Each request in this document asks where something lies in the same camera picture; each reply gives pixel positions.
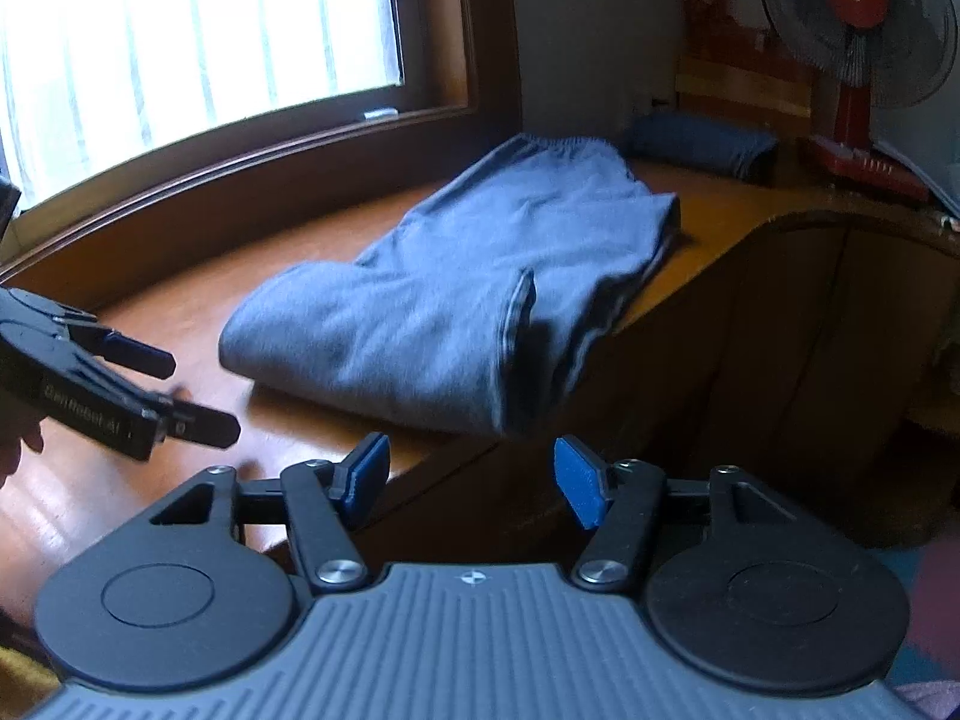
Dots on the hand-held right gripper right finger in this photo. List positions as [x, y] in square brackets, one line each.
[581, 480]

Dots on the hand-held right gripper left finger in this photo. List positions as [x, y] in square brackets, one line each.
[369, 480]

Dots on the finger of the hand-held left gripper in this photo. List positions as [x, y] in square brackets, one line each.
[202, 426]
[139, 356]

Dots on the person's left hand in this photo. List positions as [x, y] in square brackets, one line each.
[11, 450]

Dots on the wooden cabinet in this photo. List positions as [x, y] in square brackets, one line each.
[750, 352]

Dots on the yellow cloth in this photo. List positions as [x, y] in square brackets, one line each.
[26, 671]

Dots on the wooden framed window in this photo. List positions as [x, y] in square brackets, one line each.
[187, 30]

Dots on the folded dark blue garment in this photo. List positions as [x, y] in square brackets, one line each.
[697, 146]

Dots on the pink cloth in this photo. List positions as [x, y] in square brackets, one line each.
[941, 600]

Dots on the wooden board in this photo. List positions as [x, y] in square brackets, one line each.
[742, 86]

